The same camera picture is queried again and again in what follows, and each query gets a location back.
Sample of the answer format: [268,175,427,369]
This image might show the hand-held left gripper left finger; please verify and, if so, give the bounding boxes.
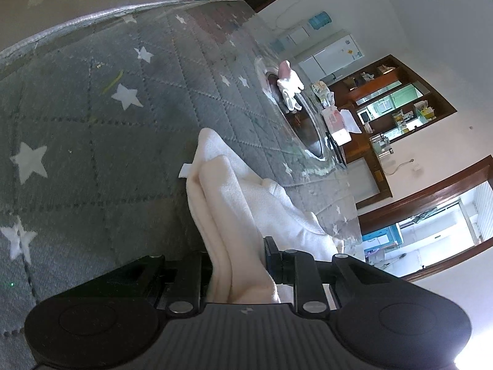
[102,252,213,314]

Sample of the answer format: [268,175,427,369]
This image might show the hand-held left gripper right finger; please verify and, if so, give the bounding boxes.
[264,236,386,314]

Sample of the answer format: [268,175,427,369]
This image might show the cream fleece garment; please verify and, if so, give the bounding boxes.
[179,127,345,305]

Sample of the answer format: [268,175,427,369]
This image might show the blue and white cabinet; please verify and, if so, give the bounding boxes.
[362,224,403,256]

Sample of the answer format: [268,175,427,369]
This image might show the round dark turntable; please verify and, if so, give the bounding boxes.
[254,56,336,162]

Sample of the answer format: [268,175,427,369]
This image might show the white tissue box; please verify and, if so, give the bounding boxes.
[332,110,363,144]

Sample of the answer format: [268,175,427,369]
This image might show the pink tissue packet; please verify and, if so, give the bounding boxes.
[321,107,344,132]

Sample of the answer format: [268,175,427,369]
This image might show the pale green cloth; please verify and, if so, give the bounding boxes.
[311,81,335,107]

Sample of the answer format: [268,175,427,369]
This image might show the pair of white gloves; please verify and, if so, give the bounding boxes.
[276,70,305,112]

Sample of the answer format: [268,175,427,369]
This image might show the wooden display cabinet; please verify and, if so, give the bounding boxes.
[329,55,458,151]

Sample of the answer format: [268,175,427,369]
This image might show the white refrigerator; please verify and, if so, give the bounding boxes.
[296,34,365,80]

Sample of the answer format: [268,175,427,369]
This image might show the white water dispenser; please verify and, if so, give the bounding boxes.
[270,27,311,53]

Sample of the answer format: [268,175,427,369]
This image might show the black rectangular frame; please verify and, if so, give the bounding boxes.
[325,131,349,169]

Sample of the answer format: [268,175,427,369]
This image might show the white power cable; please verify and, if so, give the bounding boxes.
[385,158,415,176]

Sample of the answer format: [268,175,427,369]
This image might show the wooden archway frame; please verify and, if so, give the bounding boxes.
[358,156,493,283]

